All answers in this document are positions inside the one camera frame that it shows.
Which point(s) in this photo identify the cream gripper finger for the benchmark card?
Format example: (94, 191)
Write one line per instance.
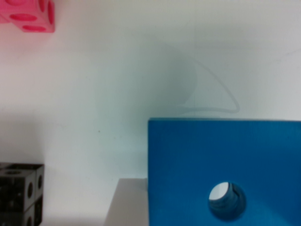
(130, 205)

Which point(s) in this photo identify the blue square block with hole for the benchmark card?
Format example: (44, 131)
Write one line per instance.
(188, 158)

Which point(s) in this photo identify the black connector cube cluster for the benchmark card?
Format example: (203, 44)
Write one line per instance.
(21, 194)

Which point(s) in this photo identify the pink connector cube cluster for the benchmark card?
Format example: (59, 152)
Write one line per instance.
(36, 16)

